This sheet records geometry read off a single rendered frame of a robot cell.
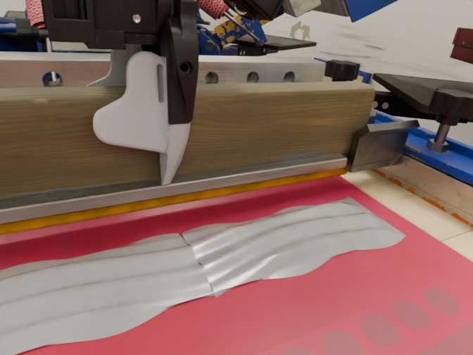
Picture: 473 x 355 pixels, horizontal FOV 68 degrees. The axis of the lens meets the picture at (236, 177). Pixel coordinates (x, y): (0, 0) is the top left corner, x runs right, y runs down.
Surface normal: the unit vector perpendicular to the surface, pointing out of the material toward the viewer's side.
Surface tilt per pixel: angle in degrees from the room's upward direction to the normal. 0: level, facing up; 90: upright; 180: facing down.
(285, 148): 90
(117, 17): 90
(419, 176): 90
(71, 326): 41
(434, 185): 90
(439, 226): 0
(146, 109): 82
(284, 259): 46
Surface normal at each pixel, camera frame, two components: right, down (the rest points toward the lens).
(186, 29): 0.46, 0.07
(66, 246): 0.09, -0.89
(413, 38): -0.89, 0.14
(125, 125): 0.47, 0.31
